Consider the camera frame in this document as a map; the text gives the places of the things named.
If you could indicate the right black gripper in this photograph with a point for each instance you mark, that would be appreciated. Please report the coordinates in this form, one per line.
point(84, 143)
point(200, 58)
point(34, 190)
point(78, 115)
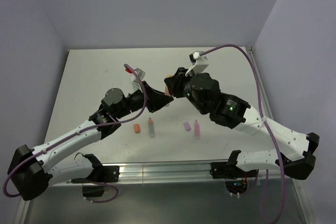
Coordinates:
point(176, 82)

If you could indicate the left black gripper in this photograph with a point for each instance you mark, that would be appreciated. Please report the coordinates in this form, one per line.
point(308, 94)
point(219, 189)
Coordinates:
point(155, 99)

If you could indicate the orange highlighter pen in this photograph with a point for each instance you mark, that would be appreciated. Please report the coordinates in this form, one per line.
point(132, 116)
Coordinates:
point(168, 94)

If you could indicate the grey pen orange tip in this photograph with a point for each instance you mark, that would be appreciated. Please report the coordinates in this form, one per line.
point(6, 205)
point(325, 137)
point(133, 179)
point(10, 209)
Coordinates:
point(151, 128)

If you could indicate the orange pen cap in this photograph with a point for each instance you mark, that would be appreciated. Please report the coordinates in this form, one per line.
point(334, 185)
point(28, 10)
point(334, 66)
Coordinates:
point(137, 128)

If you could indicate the purple pen cap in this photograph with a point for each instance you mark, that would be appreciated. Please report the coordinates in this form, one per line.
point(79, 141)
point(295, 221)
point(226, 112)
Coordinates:
point(187, 126)

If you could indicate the pink highlighter pen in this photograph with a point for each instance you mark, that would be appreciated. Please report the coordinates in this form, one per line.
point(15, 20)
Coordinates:
point(197, 130)

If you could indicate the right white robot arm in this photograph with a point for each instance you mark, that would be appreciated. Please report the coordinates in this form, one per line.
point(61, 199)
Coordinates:
point(292, 153)

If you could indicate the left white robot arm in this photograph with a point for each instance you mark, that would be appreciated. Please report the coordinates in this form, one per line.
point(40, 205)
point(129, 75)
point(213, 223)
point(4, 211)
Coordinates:
point(33, 170)

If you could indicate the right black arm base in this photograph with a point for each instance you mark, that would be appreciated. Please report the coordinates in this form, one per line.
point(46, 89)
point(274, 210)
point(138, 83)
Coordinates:
point(241, 182)

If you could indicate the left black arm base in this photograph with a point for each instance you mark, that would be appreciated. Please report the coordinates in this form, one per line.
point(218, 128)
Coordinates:
point(102, 179)

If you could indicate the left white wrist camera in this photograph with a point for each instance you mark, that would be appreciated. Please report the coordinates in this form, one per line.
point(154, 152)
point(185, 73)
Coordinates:
point(137, 78)

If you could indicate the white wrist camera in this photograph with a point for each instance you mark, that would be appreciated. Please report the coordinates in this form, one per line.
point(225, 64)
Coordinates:
point(137, 78)
point(199, 63)

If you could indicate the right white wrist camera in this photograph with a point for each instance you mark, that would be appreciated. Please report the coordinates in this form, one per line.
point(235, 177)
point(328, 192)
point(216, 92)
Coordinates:
point(199, 63)

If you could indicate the aluminium rail frame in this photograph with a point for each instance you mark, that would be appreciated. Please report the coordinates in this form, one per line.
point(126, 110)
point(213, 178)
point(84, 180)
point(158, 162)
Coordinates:
point(163, 171)

